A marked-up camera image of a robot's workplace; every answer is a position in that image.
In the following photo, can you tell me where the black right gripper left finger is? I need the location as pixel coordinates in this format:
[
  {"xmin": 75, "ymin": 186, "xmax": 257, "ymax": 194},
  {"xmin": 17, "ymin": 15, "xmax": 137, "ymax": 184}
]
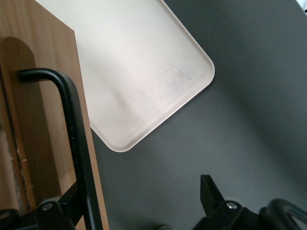
[{"xmin": 0, "ymin": 183, "xmax": 86, "ymax": 230}]

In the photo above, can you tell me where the wooden drawer front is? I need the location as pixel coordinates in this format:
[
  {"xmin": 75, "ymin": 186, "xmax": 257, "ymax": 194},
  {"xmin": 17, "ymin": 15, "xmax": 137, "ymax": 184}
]
[{"xmin": 0, "ymin": 0, "xmax": 110, "ymax": 230}]

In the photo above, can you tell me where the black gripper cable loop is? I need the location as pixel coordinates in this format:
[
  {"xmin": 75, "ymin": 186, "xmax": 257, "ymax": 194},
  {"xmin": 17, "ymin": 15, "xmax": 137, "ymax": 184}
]
[{"xmin": 260, "ymin": 198, "xmax": 307, "ymax": 230}]

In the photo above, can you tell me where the beige rectangular tray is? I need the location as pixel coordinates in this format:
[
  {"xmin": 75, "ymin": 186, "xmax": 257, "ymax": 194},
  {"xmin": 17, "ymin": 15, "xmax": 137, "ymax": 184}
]
[{"xmin": 35, "ymin": 0, "xmax": 215, "ymax": 153}]

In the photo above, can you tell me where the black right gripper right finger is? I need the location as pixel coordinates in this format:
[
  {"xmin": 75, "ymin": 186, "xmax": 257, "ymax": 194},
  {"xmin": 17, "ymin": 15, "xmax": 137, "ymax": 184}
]
[{"xmin": 191, "ymin": 174, "xmax": 265, "ymax": 230}]

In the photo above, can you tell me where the black metal drawer handle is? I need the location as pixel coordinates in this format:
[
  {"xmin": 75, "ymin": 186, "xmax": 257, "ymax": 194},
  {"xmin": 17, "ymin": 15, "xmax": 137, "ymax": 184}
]
[{"xmin": 17, "ymin": 68, "xmax": 104, "ymax": 230}]

